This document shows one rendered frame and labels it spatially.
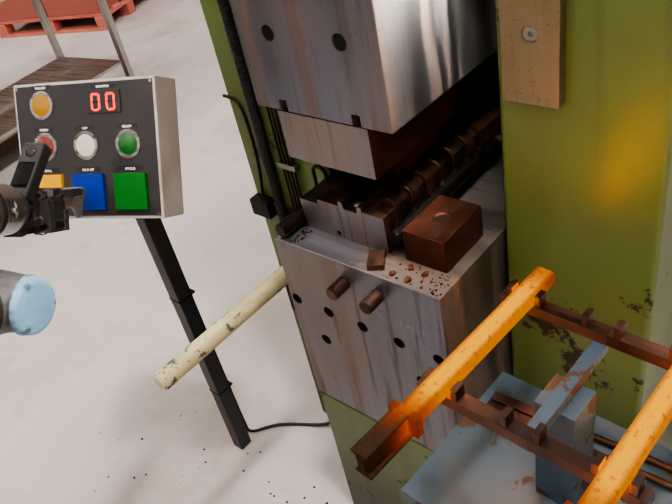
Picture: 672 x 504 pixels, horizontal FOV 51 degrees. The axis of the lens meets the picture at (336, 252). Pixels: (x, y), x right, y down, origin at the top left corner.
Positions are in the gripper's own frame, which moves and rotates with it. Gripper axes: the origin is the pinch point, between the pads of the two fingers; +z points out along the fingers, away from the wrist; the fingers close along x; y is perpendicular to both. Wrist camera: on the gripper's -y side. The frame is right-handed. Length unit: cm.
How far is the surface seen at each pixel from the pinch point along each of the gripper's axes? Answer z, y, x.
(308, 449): 65, 81, 22
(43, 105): 2.6, -17.2, -9.3
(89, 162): 3.0, -5.2, 0.4
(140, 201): 2.3, 2.8, 12.2
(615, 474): -40, 30, 99
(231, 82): 20.2, -21.0, 25.0
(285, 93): -7, -16, 48
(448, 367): -28, 23, 78
